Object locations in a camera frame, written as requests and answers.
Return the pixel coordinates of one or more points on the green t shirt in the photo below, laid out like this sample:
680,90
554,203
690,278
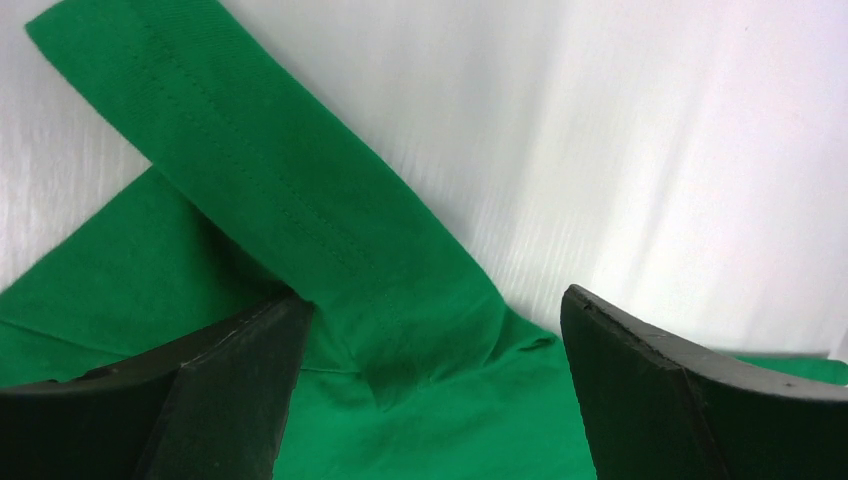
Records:
432,176

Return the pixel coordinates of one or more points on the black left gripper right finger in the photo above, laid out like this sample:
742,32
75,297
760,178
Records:
657,406

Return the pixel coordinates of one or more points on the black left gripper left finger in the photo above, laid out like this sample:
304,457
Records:
209,405

